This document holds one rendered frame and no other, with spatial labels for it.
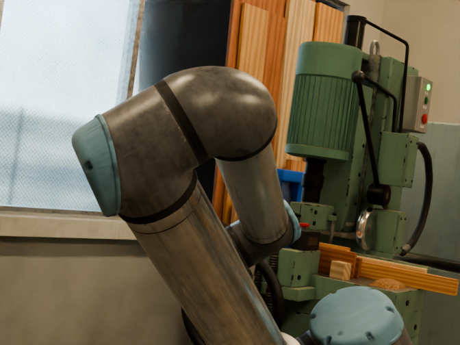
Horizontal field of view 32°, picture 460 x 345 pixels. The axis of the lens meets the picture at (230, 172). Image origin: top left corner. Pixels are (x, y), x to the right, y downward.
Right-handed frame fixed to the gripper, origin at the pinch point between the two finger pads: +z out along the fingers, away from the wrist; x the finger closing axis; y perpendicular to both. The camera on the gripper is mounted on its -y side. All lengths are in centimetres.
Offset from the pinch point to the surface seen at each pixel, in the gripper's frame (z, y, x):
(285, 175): 93, 63, 56
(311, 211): 27.1, 28.1, 4.2
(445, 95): 236, 179, 58
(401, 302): 26.3, 8.5, -26.7
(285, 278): 13.2, 5.5, -1.9
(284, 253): 11.0, 11.1, -0.7
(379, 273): 35.5, 17.1, -15.5
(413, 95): 44, 74, -7
